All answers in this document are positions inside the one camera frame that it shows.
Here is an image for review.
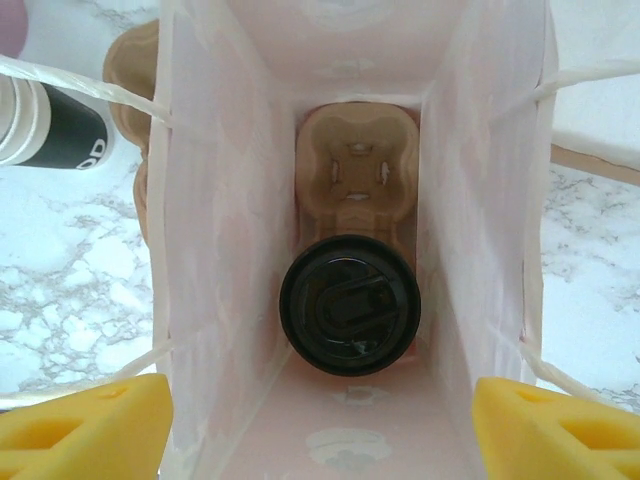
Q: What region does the black cup lid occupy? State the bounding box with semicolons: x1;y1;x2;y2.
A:
278;234;423;377

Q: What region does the white napkin stack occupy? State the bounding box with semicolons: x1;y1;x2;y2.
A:
549;0;640;166

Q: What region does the red pink paper bag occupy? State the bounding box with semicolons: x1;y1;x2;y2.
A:
0;0;640;480

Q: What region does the pink stirrer holder cup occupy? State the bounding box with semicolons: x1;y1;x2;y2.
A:
0;0;29;57

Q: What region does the brown cardboard tray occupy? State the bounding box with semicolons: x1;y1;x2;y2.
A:
549;127;640;189

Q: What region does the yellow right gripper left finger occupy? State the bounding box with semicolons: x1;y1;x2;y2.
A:
0;373;174;480

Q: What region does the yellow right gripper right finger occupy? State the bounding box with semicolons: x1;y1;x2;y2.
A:
471;376;640;480

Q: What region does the brown pulp cup carrier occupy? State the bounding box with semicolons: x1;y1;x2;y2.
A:
293;101;422;374
102;18;162;241

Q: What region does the stack of black paper cups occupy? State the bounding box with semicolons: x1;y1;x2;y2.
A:
0;74;110;170

